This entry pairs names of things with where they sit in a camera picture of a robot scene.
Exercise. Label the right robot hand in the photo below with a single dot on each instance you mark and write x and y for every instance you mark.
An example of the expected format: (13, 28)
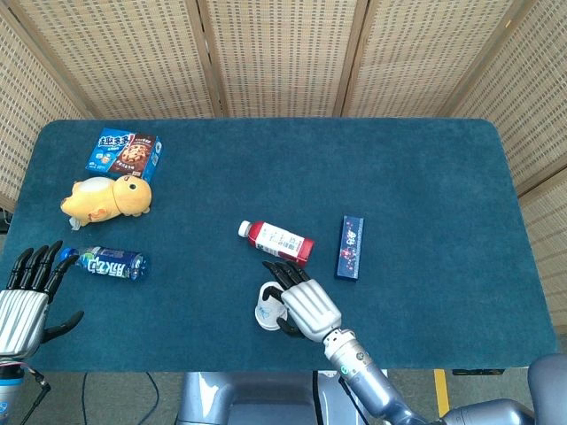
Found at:
(310, 310)

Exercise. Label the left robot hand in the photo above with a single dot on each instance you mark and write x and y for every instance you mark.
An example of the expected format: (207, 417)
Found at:
(20, 319)

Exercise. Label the white cup large blue flower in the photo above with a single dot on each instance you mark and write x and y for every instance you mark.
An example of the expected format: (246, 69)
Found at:
(266, 312)

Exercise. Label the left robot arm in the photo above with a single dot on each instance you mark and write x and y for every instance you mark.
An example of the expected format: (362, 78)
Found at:
(9, 389)

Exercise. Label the dark blue long box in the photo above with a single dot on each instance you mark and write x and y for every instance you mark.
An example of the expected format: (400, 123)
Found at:
(350, 248)

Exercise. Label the red juice bottle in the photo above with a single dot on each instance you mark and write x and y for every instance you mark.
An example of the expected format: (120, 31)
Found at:
(279, 242)

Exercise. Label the blue water bottle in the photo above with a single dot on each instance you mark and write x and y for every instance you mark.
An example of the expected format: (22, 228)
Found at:
(111, 265)

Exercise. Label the grey robot torso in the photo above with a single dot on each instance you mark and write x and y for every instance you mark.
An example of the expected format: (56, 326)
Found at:
(248, 398)

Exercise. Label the yellow floor tape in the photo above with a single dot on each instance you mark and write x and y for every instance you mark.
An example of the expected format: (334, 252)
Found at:
(443, 394)

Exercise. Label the blue table carpet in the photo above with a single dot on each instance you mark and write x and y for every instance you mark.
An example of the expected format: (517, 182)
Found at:
(398, 177)

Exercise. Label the yellow plush toy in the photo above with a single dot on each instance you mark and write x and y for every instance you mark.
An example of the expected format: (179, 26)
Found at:
(128, 197)

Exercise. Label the blue cookie box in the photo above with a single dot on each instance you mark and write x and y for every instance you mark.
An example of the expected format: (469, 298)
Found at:
(124, 152)

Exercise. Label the bamboo folding screen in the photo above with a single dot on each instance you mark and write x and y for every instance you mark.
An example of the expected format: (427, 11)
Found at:
(283, 53)

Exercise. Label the black under-table bracket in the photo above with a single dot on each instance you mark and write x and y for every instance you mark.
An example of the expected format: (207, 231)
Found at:
(478, 372)

